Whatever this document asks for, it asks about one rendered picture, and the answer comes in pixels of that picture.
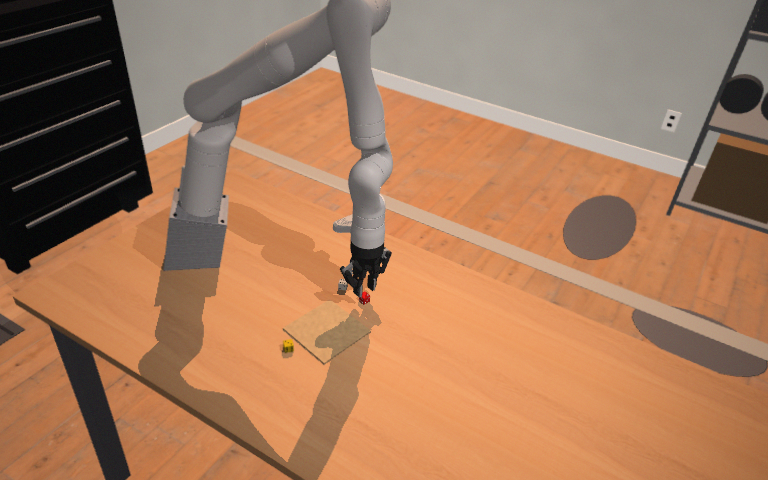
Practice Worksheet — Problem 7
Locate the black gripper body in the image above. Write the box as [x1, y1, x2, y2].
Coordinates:
[350, 241, 384, 273]

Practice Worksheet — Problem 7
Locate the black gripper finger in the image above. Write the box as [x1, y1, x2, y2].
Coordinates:
[367, 247, 392, 291]
[340, 260, 369, 298]

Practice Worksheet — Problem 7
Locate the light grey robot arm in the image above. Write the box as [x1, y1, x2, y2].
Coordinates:
[178, 0, 393, 249]

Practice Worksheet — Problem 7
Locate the tan flat mat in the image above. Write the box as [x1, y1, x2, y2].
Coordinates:
[283, 299, 371, 364]

